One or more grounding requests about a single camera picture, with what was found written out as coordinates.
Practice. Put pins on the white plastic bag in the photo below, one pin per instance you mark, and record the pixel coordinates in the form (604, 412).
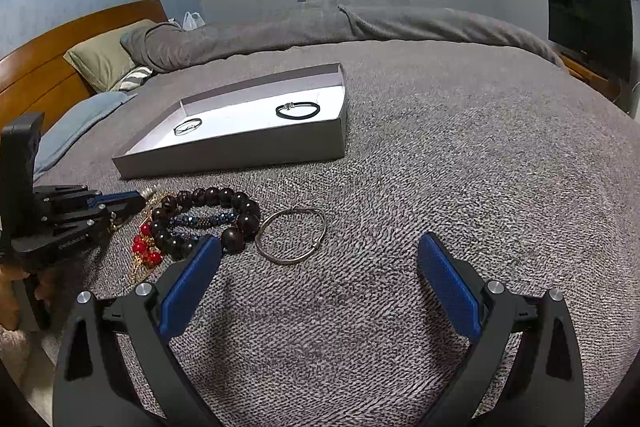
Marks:
(192, 21)

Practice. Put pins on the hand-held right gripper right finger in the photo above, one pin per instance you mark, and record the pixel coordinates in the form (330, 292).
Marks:
(450, 282)

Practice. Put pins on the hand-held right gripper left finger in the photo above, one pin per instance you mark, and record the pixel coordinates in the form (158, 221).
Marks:
(192, 279)

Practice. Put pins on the wooden headboard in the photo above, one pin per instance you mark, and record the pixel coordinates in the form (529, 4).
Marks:
(40, 72)

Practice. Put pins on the light blue pillow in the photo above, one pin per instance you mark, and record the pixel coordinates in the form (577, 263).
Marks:
(75, 122)

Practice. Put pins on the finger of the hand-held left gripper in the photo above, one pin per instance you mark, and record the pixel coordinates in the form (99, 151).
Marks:
(75, 194)
(120, 211)

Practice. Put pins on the black television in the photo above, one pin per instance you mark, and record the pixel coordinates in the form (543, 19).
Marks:
(590, 27)

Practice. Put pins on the person's left hand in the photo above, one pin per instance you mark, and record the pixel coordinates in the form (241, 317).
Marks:
(47, 287)

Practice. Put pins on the large silver bangle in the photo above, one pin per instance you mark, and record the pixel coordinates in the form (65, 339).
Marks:
(287, 262)

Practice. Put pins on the grey cardboard box tray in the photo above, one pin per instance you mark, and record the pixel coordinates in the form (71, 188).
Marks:
(225, 152)

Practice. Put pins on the olive green pillow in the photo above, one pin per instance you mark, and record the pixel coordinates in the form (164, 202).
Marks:
(100, 57)

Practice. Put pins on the striped pillow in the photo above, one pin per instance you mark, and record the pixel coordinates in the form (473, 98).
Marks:
(132, 77)

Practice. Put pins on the grey folded duvet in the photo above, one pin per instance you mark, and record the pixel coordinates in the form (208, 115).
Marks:
(300, 32)

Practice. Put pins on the wooden television stand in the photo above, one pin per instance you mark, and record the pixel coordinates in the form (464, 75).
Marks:
(580, 69)

